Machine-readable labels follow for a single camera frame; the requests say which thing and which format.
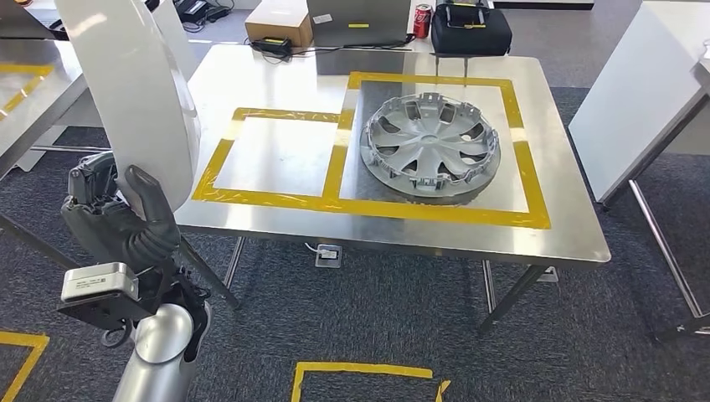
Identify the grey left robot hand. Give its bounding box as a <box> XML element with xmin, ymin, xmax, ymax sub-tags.
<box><xmin>60</xmin><ymin>151</ymin><xmax>180</xmax><ymax>272</ymax></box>

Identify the steel workbench table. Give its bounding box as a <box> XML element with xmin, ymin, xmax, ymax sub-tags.
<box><xmin>601</xmin><ymin>58</ymin><xmax>710</xmax><ymax>343</ymax></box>
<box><xmin>0</xmin><ymin>37</ymin><xmax>112</xmax><ymax>271</ymax></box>
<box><xmin>173</xmin><ymin>43</ymin><xmax>612</xmax><ymax>335</ymax></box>

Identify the yellow floor tape square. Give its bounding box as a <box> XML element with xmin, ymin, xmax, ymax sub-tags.
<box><xmin>0</xmin><ymin>331</ymin><xmax>51</xmax><ymax>402</ymax></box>
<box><xmin>291</xmin><ymin>361</ymin><xmax>451</xmax><ymax>402</ymax></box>

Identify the yellow table tape rectangle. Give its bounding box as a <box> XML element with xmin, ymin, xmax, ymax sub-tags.
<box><xmin>0</xmin><ymin>64</ymin><xmax>55</xmax><ymax>121</ymax></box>

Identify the dark grey laptop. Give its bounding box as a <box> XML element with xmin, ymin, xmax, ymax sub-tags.
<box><xmin>0</xmin><ymin>0</ymin><xmax>57</xmax><ymax>41</ymax></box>

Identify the small brown cardboard box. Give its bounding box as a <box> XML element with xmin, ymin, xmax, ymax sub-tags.
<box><xmin>244</xmin><ymin>0</ymin><xmax>315</xmax><ymax>49</ymax></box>

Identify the grey laptop with stickers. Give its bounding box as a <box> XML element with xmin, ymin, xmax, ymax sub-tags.
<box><xmin>306</xmin><ymin>0</ymin><xmax>413</xmax><ymax>49</ymax></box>

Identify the silver wheel hubcap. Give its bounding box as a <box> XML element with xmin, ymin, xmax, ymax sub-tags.
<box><xmin>359</xmin><ymin>91</ymin><xmax>502</xmax><ymax>198</ymax></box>

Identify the red soda can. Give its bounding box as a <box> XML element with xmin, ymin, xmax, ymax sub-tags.
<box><xmin>413</xmin><ymin>3</ymin><xmax>433</xmax><ymax>39</ymax></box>

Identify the black carry bag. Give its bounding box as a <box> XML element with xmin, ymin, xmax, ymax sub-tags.
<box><xmin>430</xmin><ymin>1</ymin><xmax>513</xmax><ymax>58</ymax></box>

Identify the black charger with cables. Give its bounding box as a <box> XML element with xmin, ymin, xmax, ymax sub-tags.
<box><xmin>172</xmin><ymin>0</ymin><xmax>234</xmax><ymax>34</ymax></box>

